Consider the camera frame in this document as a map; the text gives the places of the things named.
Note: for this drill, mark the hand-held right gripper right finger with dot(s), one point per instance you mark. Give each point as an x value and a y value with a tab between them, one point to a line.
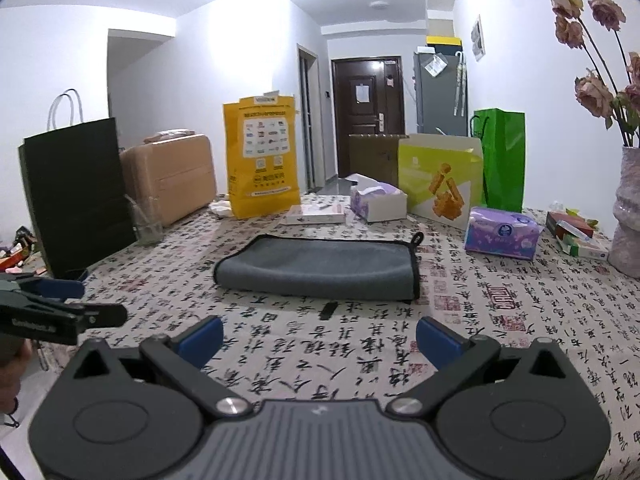
440	342

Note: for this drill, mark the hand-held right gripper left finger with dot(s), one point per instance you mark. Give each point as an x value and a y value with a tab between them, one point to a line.
202	341

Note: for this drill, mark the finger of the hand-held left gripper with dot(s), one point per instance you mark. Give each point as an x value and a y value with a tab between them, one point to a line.
102	315
62	288

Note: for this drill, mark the grey towel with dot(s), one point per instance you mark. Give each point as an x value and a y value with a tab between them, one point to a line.
320	265

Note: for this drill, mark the person's left hand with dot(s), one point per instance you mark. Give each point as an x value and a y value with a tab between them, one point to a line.
11	360

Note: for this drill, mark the colourful snack packets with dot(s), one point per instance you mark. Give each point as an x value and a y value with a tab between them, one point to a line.
17	252

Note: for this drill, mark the printed calligraphy tablecloth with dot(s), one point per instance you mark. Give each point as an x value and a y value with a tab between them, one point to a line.
500	360

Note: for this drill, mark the black paper bag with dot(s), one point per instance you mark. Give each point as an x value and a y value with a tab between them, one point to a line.
75	200

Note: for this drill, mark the clear glass cup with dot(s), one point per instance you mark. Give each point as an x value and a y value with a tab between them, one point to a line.
146	222

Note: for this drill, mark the small black strip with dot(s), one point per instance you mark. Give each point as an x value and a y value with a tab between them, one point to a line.
328	311

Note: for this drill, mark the purple tissue pack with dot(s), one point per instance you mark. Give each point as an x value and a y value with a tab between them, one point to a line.
500	234

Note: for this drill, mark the white plastic bag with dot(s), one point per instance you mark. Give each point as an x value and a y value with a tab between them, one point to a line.
222	209

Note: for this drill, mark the open white tissue box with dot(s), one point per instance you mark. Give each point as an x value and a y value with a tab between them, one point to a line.
380	205

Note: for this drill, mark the brown suitcase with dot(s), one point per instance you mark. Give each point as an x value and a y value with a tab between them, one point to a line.
170	175

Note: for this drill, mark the yellow-green printed gift box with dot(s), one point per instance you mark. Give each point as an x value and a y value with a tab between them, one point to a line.
440	185

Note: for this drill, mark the flat white box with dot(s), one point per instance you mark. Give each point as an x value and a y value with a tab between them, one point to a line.
315	216

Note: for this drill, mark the small white green box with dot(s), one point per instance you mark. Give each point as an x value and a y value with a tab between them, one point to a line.
585	249

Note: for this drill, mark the red box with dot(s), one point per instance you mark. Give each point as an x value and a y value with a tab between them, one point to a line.
567	224

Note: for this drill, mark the yellow printed bag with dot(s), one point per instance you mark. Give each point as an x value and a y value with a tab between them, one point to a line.
262	160

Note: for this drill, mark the green paper bag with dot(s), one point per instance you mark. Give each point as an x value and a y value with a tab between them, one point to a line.
502	160

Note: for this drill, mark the dark brown door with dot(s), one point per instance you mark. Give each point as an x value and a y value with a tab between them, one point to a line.
367	125

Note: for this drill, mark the textured pale vase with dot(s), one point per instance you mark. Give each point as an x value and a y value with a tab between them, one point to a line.
627	210

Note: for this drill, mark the grey refrigerator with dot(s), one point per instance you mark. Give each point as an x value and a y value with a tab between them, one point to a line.
437	100

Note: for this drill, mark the grey interior door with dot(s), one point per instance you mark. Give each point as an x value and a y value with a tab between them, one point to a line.
307	120

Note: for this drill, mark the folded umbrella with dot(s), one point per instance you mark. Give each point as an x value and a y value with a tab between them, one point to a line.
459	85

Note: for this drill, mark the white paper notice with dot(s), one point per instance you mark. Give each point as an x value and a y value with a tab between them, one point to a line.
361	93

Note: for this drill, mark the paper on refrigerator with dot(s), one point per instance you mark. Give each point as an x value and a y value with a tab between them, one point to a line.
436	66

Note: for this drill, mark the dried pink flowers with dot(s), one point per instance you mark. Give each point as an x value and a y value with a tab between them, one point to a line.
595	91

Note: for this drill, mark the yellow box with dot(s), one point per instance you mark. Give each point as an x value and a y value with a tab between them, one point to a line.
444	41

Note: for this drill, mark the round ceiling light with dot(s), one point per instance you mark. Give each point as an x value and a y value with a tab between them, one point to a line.
379	5

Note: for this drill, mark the wall picture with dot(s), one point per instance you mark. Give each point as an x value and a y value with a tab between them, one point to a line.
478	37

